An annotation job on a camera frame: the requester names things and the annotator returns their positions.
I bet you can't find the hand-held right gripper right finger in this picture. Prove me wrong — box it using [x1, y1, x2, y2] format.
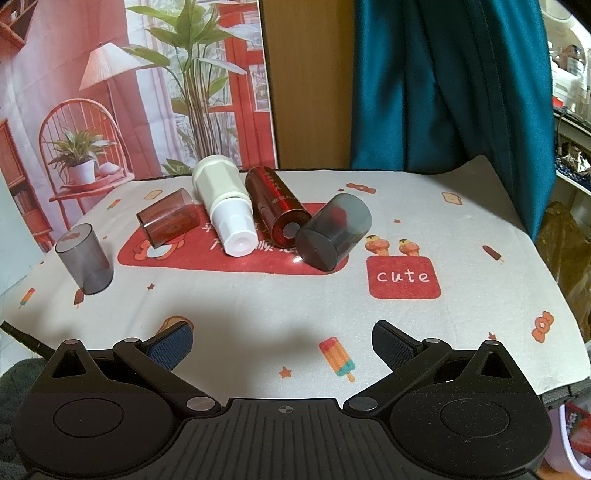
[342, 320, 533, 419]

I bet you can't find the wooden panel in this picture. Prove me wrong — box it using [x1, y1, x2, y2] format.
[257, 0, 356, 169]

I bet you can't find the printed white tablecloth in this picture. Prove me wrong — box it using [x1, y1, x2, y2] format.
[0, 155, 590, 407]

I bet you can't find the dark grey translucent cup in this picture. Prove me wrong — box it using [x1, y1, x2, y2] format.
[295, 193, 373, 272]

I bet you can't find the brown translucent cup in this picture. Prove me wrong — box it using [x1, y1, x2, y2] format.
[136, 189, 199, 247]

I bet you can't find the small grey translucent cup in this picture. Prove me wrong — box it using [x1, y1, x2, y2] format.
[55, 224, 114, 295]

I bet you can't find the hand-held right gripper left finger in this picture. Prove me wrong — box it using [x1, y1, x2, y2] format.
[49, 322, 222, 420]

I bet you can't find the dark red cylindrical bottle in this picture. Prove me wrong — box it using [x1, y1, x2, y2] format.
[245, 167, 309, 248]

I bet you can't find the cluttered white shelf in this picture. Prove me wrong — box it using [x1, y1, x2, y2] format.
[539, 0, 591, 204]

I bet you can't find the white plastic bottle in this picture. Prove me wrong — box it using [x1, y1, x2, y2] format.
[192, 157, 257, 258]

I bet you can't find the printed wall cloth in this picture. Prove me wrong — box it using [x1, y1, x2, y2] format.
[0, 0, 278, 253]

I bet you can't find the teal curtain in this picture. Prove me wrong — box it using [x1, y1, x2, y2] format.
[348, 0, 558, 242]

